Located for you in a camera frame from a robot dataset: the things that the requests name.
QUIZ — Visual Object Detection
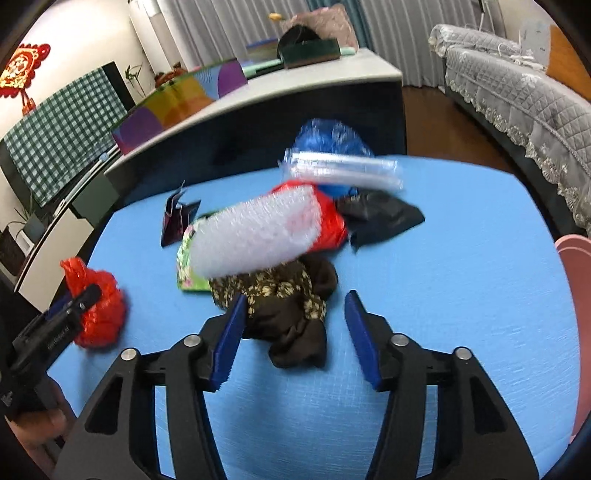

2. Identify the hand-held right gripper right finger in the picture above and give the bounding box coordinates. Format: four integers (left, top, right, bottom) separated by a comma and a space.
344, 291, 541, 480

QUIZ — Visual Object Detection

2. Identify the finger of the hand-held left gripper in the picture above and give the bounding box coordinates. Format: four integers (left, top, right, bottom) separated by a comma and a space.
13, 283, 103, 348

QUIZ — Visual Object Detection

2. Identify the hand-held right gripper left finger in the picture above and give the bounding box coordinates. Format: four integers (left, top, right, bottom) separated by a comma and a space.
55, 293, 250, 480

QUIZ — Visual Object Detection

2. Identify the small red plastic bag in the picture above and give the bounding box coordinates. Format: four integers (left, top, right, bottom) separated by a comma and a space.
60, 257, 126, 348

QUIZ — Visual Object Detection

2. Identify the green panda snack packet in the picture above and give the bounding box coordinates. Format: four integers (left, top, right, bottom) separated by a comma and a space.
176, 211, 222, 292

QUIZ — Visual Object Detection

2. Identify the large red plastic bag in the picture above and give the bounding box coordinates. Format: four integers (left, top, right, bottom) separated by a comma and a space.
271, 181, 347, 252

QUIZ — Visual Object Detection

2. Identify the pink plastic bin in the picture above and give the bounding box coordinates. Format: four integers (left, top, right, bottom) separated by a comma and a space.
554, 234, 591, 439

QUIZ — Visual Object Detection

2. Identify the person's left hand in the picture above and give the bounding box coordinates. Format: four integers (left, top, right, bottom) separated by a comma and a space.
7, 376, 77, 467

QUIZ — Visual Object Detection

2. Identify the brown floral cloth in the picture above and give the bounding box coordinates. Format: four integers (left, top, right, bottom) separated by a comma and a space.
210, 256, 339, 370

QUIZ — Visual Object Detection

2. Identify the white television cabinet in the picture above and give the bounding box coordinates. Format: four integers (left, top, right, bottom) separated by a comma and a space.
14, 152, 121, 296

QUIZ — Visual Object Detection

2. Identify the potted plant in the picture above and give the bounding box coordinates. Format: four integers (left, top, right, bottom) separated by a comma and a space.
0, 198, 51, 278

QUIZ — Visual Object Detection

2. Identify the white bubble wrap roll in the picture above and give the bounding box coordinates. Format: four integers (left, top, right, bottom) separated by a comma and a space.
190, 188, 324, 280

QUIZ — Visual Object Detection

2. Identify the blue mat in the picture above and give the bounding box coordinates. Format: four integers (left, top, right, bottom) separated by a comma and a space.
48, 154, 580, 480

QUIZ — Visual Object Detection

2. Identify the dark red wrapper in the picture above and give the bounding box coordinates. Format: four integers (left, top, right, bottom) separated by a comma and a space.
160, 182, 201, 247

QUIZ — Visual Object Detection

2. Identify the clear plastic container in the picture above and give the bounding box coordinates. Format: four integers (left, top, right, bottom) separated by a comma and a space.
277, 148, 404, 191

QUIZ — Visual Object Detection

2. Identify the green checked cloth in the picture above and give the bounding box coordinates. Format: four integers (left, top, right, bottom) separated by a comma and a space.
2, 67, 127, 208

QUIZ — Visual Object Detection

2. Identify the blue plastic bag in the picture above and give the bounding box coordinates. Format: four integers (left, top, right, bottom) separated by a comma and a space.
294, 119, 375, 199

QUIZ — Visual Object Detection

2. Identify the black television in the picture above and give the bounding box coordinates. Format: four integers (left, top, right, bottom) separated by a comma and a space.
0, 60, 139, 217

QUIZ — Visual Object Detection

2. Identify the bamboo plant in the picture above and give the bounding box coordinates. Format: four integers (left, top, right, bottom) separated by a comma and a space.
124, 64, 149, 99

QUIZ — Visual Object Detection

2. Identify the dark sofa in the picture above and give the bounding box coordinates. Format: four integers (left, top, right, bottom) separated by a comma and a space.
443, 83, 591, 241

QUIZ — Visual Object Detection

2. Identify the red ornament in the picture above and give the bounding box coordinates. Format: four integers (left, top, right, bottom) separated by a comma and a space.
154, 68, 186, 89

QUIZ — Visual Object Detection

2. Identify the white-topped coffee table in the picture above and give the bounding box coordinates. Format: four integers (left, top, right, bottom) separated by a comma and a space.
104, 47, 407, 208

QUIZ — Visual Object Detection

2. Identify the mint green tray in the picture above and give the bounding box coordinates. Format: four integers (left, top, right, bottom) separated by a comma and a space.
240, 45, 358, 78

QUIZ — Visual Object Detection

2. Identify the white standing air conditioner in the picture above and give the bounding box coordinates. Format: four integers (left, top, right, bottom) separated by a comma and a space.
128, 0, 185, 77

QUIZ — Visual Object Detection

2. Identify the dark green box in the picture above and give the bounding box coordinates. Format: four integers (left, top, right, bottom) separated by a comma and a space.
278, 38, 341, 70

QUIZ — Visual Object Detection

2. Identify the grey quilted sofa cover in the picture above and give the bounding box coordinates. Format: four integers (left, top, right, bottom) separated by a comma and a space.
428, 23, 591, 238

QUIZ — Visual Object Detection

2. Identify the black handbag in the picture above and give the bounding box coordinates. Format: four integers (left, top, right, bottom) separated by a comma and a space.
277, 24, 324, 47

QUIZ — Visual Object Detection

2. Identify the grey curtain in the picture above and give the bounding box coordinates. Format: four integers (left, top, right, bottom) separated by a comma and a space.
159, 0, 481, 88

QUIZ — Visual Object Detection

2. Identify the pink floral bag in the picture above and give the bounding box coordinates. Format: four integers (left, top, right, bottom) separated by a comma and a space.
281, 4, 358, 51

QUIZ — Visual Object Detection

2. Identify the white metal stand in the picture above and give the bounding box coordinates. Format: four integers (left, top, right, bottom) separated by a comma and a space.
479, 0, 505, 38

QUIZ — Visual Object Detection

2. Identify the red knot wall decoration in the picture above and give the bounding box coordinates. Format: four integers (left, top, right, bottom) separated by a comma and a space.
0, 42, 51, 114

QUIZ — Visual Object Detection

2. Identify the white cable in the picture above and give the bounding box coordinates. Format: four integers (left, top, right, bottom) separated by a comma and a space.
498, 42, 549, 71

